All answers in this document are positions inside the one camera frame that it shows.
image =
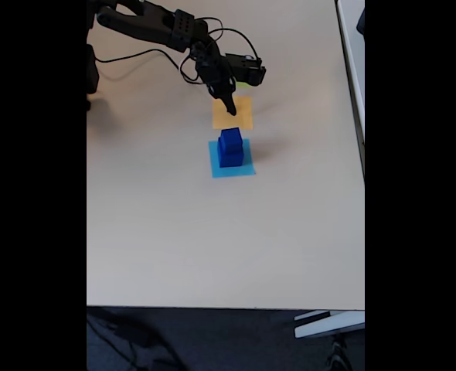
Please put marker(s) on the orange paper square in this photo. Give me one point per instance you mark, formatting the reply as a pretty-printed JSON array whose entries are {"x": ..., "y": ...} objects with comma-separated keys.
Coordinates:
[{"x": 243, "y": 116}]

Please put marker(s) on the light blue paper square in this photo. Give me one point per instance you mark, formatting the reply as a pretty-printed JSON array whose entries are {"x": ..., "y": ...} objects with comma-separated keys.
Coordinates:
[{"x": 214, "y": 170}]

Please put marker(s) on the medium blue cube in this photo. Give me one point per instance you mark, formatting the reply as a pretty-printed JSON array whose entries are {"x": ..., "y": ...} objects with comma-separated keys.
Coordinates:
[{"x": 230, "y": 136}]

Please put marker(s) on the largest blue cube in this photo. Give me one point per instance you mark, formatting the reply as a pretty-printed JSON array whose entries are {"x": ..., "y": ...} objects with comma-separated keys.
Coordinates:
[{"x": 231, "y": 159}]

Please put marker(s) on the white side table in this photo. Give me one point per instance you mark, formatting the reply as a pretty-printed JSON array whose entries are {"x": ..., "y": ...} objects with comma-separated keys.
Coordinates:
[{"x": 353, "y": 58}]

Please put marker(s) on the dark chair part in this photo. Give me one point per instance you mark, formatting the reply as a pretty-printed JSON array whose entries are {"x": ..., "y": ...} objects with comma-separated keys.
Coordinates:
[{"x": 361, "y": 23}]

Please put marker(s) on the white table foot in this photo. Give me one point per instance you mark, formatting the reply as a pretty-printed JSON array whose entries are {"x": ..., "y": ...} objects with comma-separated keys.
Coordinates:
[{"x": 328, "y": 326}]

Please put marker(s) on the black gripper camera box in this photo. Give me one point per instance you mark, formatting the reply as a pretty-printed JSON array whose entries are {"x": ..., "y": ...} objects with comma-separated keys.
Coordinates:
[{"x": 251, "y": 71}]

